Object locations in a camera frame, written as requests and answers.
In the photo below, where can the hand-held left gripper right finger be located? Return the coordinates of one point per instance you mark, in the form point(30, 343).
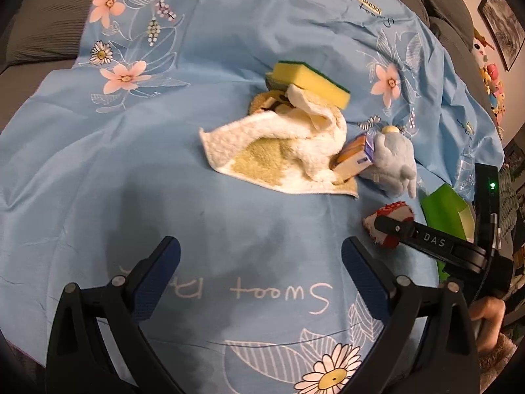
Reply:
point(361, 266)

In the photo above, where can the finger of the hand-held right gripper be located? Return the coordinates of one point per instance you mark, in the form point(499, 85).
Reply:
point(393, 227)

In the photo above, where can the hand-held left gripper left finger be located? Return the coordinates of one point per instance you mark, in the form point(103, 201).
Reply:
point(166, 262)

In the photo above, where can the red and white plush toy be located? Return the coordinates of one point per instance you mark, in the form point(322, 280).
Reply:
point(396, 209)

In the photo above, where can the green box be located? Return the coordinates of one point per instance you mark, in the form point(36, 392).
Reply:
point(443, 210)

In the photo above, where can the grey plush toy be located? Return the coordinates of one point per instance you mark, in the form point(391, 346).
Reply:
point(393, 160)

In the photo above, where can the white yellow towel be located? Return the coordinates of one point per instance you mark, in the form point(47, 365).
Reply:
point(266, 139)

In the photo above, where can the yellow and green sponge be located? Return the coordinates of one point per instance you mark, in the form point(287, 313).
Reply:
point(311, 83)

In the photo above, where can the person's right hand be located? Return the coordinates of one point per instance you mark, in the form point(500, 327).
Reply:
point(488, 316)

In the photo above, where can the small white orange carton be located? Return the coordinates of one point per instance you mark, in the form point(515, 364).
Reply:
point(353, 158)

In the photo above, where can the blue floral bedsheet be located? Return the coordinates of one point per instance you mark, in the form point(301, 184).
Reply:
point(164, 172)

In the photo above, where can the pink and yellow plush toy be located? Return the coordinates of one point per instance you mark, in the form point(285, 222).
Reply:
point(493, 88)

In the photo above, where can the white and yellow plush toy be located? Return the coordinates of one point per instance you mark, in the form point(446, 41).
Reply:
point(482, 46)

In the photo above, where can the large framed wall picture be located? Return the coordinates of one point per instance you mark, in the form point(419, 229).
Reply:
point(504, 28)

